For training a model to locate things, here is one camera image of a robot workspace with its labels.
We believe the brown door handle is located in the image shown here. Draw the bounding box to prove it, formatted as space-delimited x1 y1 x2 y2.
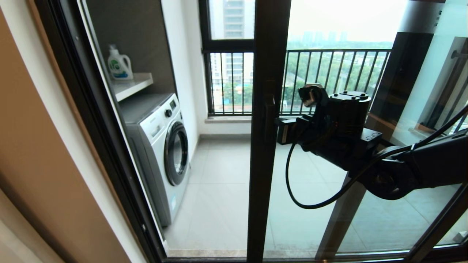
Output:
264 94 277 144

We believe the dark brown glass sliding door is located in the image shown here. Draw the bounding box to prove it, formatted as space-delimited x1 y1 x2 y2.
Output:
247 0 468 263

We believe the grey stone window sill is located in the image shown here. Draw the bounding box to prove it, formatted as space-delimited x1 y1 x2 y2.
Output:
205 115 253 124

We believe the black balcony railing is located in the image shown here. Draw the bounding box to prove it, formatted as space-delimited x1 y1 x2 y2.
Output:
203 49 392 117

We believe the white front-load washing machine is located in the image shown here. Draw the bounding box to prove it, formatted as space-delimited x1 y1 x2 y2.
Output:
118 93 191 228

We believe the white shelf board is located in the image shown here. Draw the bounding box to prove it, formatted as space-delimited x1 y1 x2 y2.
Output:
112 72 154 103

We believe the dark brown cabinet niche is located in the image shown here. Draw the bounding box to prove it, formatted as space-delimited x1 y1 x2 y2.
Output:
79 0 177 110

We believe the white detergent bottle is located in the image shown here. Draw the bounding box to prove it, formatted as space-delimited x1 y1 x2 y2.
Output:
107 45 133 81

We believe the white curtain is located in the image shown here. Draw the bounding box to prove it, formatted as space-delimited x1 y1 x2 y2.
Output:
0 190 63 263

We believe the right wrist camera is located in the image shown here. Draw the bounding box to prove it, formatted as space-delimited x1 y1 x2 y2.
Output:
298 84 325 107

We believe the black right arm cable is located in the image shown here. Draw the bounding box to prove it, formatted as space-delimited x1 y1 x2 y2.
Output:
285 106 468 210

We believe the brown sliding door frame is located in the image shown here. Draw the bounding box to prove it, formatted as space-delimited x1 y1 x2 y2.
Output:
315 0 445 260

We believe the dark balcony window frame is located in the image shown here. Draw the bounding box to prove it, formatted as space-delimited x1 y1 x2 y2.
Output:
197 0 256 117

